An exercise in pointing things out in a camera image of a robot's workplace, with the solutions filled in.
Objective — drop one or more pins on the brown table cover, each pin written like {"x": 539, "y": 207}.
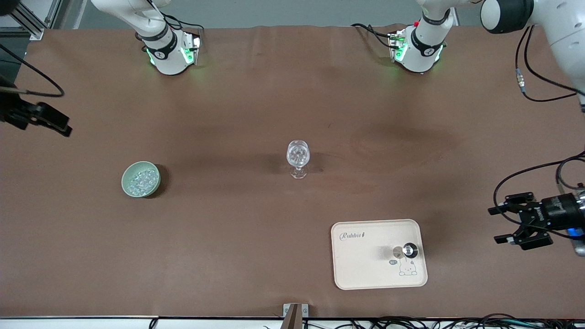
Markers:
{"x": 228, "y": 114}

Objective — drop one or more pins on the aluminium extrusion frame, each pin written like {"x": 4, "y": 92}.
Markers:
{"x": 32, "y": 25}

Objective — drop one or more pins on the clear stemmed wine glass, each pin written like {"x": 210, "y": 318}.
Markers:
{"x": 298, "y": 155}

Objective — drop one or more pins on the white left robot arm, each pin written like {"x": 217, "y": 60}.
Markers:
{"x": 422, "y": 50}

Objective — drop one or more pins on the pile of clear ice cubes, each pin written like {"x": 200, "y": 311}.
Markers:
{"x": 141, "y": 182}

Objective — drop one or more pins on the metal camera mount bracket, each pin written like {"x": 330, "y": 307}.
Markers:
{"x": 295, "y": 313}

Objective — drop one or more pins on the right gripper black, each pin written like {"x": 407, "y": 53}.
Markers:
{"x": 13, "y": 112}

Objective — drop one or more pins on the green ceramic bowl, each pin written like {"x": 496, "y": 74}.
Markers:
{"x": 155, "y": 185}

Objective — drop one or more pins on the white rabbit print tray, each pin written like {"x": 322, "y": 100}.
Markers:
{"x": 361, "y": 260}

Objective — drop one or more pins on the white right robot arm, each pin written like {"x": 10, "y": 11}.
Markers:
{"x": 167, "y": 55}

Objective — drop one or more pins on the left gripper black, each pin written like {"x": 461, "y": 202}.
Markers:
{"x": 555, "y": 211}

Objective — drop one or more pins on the steel double jigger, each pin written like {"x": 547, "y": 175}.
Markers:
{"x": 409, "y": 250}

